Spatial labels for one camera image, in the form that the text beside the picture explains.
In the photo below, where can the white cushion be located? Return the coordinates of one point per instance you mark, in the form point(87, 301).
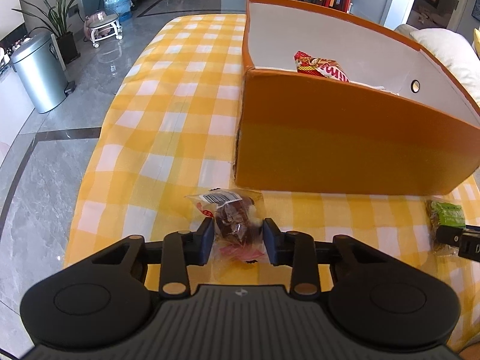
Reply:
point(455, 53)

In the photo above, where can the clear dried fruit snack bag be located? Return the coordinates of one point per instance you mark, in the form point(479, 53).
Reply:
point(238, 218)

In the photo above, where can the red fries snack bag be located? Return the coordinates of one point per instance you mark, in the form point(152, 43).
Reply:
point(319, 67)

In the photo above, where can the yellow checkered tablecloth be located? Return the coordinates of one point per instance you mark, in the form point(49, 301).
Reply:
point(169, 134)

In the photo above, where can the silver trash can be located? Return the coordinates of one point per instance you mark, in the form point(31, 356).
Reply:
point(40, 68)

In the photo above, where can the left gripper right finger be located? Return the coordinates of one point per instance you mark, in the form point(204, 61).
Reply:
point(299, 251)

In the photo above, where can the small white stool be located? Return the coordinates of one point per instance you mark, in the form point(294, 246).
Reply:
point(102, 25)

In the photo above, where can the yellow cushion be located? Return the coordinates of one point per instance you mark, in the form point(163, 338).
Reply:
point(476, 41)

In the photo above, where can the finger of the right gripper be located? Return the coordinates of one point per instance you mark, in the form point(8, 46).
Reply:
point(449, 235)

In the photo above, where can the green potted plant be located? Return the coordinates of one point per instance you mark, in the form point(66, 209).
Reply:
point(53, 16)

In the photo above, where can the orange cardboard box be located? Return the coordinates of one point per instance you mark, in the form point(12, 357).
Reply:
point(402, 125)

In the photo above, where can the beige sofa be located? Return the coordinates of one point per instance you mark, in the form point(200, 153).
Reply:
point(408, 31)

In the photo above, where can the green raisin bag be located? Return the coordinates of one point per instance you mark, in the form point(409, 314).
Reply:
point(443, 213)

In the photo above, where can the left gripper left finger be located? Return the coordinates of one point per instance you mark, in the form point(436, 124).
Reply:
point(176, 252)

